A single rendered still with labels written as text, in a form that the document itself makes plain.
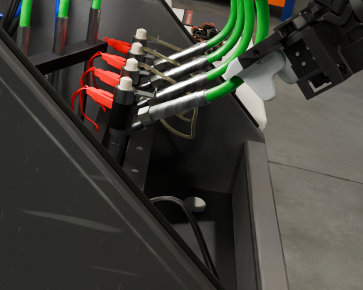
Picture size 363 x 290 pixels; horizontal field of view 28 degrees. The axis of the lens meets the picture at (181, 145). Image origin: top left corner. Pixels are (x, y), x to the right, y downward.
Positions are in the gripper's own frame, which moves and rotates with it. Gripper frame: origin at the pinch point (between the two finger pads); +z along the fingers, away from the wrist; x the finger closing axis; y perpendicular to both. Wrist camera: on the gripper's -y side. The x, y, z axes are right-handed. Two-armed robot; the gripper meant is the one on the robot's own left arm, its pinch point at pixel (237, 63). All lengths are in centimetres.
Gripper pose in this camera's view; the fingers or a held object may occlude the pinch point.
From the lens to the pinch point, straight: 83.3
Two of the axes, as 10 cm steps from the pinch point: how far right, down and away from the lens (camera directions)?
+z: -5.7, 3.2, 7.6
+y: 5.3, 8.5, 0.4
